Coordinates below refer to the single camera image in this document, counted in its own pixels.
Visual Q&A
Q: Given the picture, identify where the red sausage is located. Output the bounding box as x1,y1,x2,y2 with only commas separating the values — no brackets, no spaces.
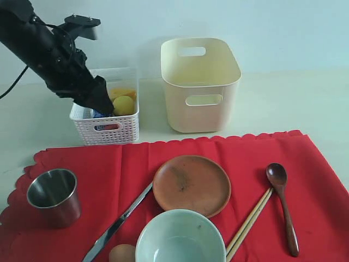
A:
104,124,119,130

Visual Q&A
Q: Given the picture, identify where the pale green ceramic bowl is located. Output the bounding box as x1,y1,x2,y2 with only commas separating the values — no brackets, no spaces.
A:
135,209,226,261

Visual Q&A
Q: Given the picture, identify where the red scalloped table cloth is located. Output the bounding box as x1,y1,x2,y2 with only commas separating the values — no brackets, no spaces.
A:
1,130,348,261

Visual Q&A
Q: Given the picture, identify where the cream plastic bin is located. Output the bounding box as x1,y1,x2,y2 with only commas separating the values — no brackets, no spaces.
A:
160,38,242,133

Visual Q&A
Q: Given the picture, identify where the steel table knife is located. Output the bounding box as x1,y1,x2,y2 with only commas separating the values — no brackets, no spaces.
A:
82,182,153,262

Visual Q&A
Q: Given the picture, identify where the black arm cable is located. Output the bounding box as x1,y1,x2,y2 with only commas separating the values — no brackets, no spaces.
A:
0,65,28,99

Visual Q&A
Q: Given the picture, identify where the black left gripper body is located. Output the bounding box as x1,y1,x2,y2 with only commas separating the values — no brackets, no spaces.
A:
42,23,94,100

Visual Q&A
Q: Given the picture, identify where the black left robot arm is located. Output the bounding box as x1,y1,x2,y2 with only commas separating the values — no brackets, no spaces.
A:
1,1,114,114

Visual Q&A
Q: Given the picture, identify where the blue white milk carton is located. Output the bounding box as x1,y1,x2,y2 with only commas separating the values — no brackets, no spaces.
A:
93,110,115,131

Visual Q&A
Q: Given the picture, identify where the white perforated plastic basket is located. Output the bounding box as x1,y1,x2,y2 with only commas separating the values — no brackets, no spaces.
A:
69,67,139,145

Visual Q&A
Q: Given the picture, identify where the right bamboo chopstick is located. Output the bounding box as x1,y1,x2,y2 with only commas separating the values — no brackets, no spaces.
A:
226,189,274,262

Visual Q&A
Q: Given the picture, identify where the brown egg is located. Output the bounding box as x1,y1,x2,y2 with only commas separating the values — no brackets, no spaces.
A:
109,244,135,262

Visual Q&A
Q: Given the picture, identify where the dark wooden spoon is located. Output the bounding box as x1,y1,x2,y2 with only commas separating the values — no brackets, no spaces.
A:
266,163,299,257

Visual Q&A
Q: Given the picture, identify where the yellow cheese wedge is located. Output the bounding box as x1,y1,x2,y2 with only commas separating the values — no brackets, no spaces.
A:
108,88,136,100

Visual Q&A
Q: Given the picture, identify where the stainless steel cup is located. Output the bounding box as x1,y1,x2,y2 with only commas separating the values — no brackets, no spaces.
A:
26,168,82,228

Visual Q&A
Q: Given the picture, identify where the brown wooden plate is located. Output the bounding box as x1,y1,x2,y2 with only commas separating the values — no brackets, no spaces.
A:
153,155,231,218

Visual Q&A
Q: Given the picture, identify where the yellow lemon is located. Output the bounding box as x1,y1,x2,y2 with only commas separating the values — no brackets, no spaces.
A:
112,96,135,116

